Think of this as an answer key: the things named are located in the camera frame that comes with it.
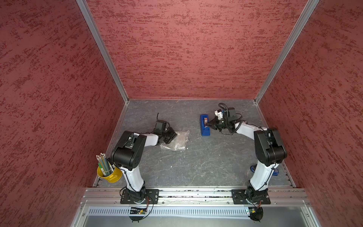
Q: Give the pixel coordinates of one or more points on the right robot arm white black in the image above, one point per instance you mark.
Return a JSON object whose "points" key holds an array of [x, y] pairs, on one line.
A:
{"points": [[269, 149]]}

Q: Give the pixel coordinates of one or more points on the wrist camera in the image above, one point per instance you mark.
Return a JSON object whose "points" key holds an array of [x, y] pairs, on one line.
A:
{"points": [[160, 127], [222, 113]]}

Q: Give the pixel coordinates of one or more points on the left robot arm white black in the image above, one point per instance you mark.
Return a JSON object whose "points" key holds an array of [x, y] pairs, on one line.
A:
{"points": [[127, 155]]}

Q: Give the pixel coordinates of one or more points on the bundle of pencils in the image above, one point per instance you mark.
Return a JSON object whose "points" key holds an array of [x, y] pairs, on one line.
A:
{"points": [[104, 165]]}

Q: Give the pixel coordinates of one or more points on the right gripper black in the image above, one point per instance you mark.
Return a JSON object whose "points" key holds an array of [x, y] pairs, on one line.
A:
{"points": [[214, 124]]}

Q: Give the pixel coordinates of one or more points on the blue tape dispenser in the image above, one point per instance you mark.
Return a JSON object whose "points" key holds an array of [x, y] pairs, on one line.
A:
{"points": [[204, 128]]}

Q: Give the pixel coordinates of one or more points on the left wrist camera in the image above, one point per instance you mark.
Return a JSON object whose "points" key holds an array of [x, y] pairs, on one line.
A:
{"points": [[160, 127]]}

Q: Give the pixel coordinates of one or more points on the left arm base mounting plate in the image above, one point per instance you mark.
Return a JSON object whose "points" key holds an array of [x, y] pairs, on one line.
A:
{"points": [[145, 196]]}

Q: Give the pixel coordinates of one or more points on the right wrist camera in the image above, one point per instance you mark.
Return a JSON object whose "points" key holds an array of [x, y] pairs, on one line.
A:
{"points": [[222, 113]]}

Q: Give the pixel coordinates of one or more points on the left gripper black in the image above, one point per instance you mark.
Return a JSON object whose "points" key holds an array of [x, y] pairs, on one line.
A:
{"points": [[173, 135]]}

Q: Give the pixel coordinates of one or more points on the yellow pencil cup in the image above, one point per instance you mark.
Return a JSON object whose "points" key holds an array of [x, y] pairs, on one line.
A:
{"points": [[114, 177]]}

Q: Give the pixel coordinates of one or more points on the clear bubble wrap sheet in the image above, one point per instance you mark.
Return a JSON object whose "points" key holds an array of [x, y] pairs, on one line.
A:
{"points": [[179, 143]]}

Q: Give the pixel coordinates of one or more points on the white perforated cable duct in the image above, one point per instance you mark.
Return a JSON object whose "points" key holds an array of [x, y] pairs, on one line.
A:
{"points": [[198, 212]]}

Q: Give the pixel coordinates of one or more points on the blue stapler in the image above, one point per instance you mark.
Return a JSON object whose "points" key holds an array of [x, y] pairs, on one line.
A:
{"points": [[253, 168]]}

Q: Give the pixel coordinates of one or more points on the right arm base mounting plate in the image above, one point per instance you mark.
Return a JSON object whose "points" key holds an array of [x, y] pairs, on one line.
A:
{"points": [[250, 196]]}

